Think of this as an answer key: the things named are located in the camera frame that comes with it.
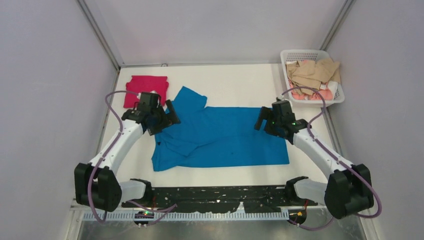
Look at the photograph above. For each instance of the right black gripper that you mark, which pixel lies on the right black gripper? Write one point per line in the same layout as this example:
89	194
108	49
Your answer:
263	115

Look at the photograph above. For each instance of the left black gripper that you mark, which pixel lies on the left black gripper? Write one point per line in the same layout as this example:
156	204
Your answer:
172	118

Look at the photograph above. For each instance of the blue t-shirt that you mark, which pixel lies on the blue t-shirt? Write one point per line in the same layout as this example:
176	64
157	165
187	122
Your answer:
215	137

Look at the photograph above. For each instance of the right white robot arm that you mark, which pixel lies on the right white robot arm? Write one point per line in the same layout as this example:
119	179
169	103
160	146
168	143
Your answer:
348	189

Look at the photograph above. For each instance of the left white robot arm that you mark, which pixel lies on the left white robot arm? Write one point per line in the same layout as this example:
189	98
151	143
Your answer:
96	184

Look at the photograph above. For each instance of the folded red t-shirt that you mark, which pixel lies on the folded red t-shirt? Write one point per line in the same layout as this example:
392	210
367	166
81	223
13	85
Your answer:
149	83

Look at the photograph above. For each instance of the beige t-shirt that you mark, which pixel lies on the beige t-shirt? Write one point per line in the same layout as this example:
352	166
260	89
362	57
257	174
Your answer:
323	74

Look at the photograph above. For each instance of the white plastic laundry basket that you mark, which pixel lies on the white plastic laundry basket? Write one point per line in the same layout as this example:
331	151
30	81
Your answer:
292	55

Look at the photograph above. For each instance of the pink t-shirt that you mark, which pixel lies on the pink t-shirt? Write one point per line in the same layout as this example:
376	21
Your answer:
326	94

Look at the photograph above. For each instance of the black taped mounting plate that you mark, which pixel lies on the black taped mounting plate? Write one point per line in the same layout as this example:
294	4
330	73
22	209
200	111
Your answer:
218	198

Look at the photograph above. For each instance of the aluminium frame rail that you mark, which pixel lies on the aluminium frame rail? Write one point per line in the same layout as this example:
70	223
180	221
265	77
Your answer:
132	212

